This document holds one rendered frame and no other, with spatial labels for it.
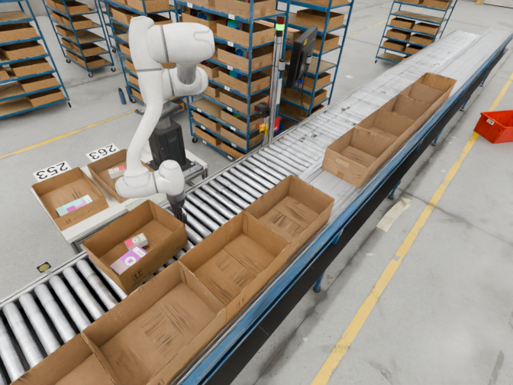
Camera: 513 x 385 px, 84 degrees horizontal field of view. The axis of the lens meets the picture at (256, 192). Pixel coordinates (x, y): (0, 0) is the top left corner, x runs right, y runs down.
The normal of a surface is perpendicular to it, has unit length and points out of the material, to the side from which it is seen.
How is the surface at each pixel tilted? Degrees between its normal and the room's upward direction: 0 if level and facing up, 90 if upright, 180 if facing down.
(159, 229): 1
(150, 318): 0
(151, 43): 68
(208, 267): 2
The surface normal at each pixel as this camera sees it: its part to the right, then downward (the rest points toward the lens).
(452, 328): 0.04, -0.73
